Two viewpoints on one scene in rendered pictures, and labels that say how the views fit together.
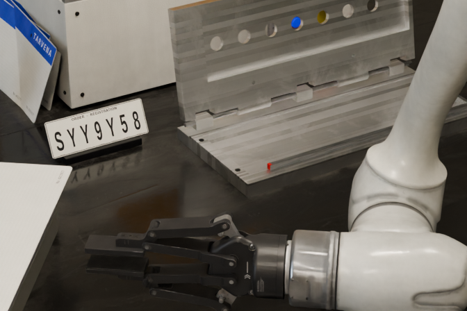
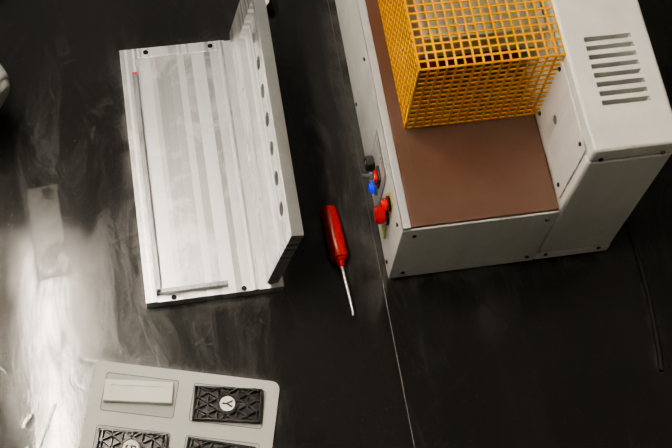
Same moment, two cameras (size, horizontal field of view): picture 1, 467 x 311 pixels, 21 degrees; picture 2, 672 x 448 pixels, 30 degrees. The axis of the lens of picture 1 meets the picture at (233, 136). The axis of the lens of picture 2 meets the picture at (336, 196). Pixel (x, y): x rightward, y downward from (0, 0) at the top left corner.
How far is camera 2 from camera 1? 2.50 m
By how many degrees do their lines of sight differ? 70
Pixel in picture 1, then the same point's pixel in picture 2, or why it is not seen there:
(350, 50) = (260, 192)
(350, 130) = (170, 168)
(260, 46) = (258, 86)
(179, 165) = (198, 30)
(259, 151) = (170, 82)
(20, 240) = not seen: outside the picture
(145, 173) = (197, 2)
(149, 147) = not seen: hidden behind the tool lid
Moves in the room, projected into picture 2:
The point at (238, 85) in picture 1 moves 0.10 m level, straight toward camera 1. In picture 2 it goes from (240, 73) to (182, 51)
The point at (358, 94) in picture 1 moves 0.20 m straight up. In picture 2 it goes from (238, 210) to (238, 151)
